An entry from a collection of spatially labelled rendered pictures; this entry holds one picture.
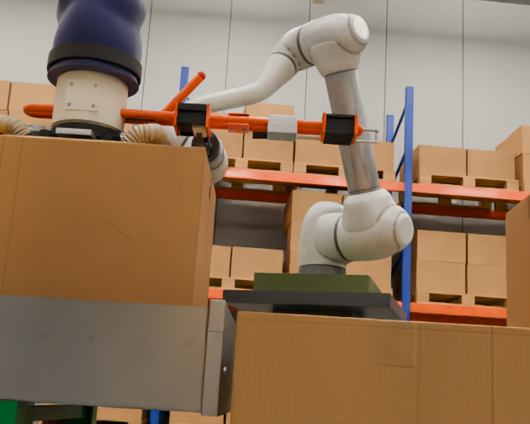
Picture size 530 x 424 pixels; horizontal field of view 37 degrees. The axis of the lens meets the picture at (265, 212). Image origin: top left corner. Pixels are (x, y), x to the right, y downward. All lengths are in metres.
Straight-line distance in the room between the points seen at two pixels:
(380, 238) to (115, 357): 1.13
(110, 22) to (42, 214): 0.51
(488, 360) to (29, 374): 0.84
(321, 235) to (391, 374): 1.52
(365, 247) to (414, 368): 1.42
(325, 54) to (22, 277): 1.19
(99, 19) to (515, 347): 1.27
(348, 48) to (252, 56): 8.81
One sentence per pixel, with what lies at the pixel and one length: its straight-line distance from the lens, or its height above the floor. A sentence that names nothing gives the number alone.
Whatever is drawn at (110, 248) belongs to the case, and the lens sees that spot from 1.68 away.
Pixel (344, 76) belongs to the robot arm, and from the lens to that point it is 2.46.
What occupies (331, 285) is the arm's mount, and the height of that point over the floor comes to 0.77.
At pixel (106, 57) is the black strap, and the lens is 1.92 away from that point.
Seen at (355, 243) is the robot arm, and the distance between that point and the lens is 2.46.
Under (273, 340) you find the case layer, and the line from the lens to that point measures 1.04.
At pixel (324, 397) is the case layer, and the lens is 1.04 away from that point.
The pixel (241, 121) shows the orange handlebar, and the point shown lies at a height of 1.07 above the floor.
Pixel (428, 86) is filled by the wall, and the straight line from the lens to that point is 11.51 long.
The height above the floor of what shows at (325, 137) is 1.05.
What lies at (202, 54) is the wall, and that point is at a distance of 11.22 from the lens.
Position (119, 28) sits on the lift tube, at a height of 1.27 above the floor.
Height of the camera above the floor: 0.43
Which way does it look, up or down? 13 degrees up
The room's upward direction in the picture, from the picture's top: 3 degrees clockwise
